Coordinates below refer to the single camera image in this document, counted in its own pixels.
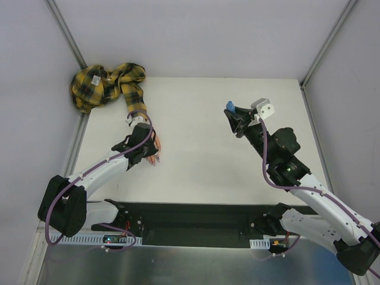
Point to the right aluminium frame post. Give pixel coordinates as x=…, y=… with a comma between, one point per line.
x=329, y=41

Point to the right white cable duct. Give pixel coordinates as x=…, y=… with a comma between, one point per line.
x=268, y=243

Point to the aluminium frame post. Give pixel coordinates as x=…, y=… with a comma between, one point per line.
x=329, y=41
x=64, y=29

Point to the white cable duct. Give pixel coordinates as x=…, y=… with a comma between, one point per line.
x=100, y=239
x=268, y=243

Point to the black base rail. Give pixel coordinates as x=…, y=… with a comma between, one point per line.
x=200, y=225

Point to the blue nail polish bottle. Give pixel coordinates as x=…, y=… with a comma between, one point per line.
x=230, y=107

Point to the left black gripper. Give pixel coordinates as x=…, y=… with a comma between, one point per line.
x=151, y=148

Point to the mannequin hand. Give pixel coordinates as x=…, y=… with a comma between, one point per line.
x=155, y=158

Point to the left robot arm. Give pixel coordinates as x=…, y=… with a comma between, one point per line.
x=65, y=205

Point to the yellow plaid shirt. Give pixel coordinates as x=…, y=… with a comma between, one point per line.
x=95, y=87

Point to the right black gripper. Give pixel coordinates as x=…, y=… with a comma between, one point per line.
x=240, y=121

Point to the left aluminium frame post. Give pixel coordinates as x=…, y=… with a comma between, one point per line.
x=64, y=29

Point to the left white cable duct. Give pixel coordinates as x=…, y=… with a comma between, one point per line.
x=100, y=239

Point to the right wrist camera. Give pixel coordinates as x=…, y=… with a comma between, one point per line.
x=262, y=109

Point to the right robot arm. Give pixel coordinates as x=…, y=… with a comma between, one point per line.
x=352, y=238

